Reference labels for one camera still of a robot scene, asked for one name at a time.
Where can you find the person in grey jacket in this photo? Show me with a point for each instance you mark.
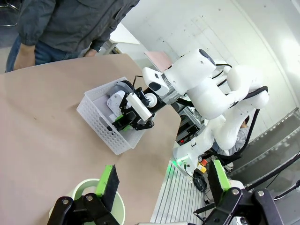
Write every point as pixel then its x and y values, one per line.
pixel 70 23

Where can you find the black wristwatch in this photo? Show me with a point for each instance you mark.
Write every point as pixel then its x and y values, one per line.
pixel 96 48

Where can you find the person's right hand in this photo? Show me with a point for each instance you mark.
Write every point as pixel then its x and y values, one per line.
pixel 24 58

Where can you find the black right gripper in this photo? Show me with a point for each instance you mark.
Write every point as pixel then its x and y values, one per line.
pixel 144 123

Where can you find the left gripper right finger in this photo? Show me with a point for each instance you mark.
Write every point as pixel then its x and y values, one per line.
pixel 218 180

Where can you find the grey ribbed aluminium base plate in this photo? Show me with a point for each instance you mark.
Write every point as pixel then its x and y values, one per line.
pixel 173 199

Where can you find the person's left hand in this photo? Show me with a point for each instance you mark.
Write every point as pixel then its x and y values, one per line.
pixel 91 53

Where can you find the white rectangular alarm clock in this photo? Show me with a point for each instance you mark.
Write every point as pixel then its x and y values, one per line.
pixel 114 100

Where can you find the yellow red emergency stop button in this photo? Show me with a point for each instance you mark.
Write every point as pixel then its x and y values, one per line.
pixel 202 165

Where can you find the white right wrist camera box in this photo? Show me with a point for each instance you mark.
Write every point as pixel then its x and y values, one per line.
pixel 139 107

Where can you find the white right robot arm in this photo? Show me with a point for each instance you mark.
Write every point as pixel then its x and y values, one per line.
pixel 201 93

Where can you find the pink flat sheet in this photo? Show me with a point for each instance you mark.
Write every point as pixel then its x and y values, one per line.
pixel 159 59

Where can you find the white perforated plastic basket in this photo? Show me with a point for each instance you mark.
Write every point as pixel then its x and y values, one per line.
pixel 98 124

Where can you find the pale green plastic cup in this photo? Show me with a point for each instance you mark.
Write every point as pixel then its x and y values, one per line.
pixel 120 211

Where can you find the black robot controller box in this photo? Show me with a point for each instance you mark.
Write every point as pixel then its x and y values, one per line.
pixel 189 131

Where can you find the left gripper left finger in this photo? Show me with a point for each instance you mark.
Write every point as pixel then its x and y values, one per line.
pixel 110 185

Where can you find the white side table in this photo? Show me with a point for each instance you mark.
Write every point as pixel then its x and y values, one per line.
pixel 126 35

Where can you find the seated person in grey shirt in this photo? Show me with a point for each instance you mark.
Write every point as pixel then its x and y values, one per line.
pixel 241 136

